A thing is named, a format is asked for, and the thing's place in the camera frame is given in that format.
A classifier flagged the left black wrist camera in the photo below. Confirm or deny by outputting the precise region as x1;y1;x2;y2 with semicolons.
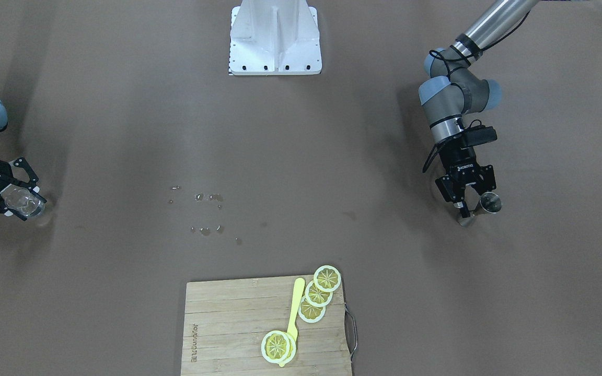
461;125;499;148

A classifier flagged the clear glass measuring cup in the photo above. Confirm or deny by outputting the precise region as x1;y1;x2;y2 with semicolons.
1;185;45;219

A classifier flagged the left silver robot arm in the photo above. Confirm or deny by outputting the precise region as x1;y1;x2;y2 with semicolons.
419;1;537;226

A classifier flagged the wooden cutting board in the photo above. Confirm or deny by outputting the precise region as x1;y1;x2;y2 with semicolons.
180;276;354;375

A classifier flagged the lemon slice middle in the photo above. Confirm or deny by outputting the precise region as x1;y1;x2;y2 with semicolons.
304;281;333;309

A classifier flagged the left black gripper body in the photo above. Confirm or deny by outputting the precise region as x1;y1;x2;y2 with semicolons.
439;137;482;181

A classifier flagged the lemon slice on spoon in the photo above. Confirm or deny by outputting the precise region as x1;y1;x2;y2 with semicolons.
260;330;297;367

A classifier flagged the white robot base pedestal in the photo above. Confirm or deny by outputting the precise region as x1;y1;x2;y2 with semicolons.
228;1;322;76

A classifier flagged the lemon slice outer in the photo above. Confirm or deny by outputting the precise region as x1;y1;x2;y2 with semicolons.
313;265;342;292

